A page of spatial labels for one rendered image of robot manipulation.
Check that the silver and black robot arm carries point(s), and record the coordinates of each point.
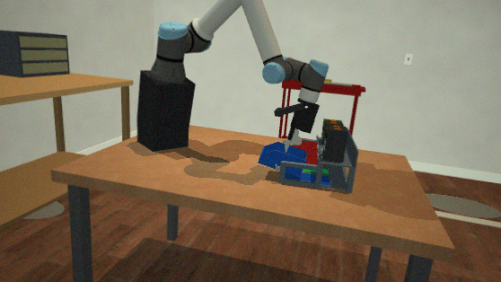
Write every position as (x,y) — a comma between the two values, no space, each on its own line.
(174,40)

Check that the red bin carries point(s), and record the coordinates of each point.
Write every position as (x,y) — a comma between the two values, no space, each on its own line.
(311,148)

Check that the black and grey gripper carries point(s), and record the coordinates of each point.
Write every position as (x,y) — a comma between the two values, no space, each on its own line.
(307,115)

